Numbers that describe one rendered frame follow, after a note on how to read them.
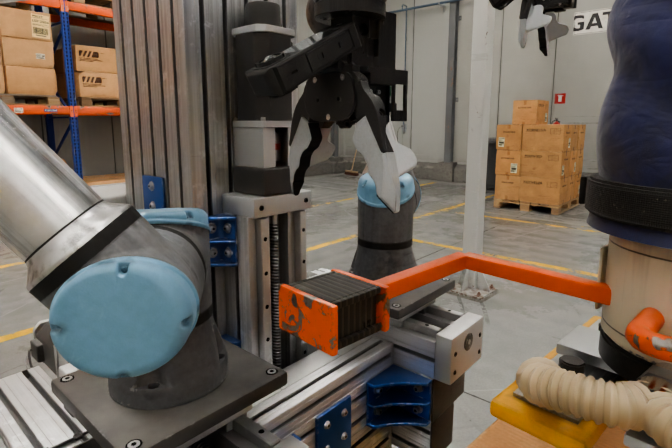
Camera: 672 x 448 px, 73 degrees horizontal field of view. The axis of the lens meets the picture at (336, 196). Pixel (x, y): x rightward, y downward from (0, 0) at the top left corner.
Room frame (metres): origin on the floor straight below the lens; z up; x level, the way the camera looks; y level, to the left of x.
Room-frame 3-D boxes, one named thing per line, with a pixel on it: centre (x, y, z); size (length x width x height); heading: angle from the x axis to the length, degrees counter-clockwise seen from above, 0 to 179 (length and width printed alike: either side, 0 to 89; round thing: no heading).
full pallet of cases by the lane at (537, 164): (7.52, -3.36, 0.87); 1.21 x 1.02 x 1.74; 139
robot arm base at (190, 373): (0.57, 0.22, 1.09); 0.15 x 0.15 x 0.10
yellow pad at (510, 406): (0.55, -0.33, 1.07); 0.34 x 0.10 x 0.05; 133
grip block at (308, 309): (0.46, 0.00, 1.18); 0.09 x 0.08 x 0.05; 43
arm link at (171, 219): (0.56, 0.22, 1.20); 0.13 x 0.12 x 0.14; 11
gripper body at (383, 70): (0.48, -0.02, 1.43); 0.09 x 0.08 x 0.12; 133
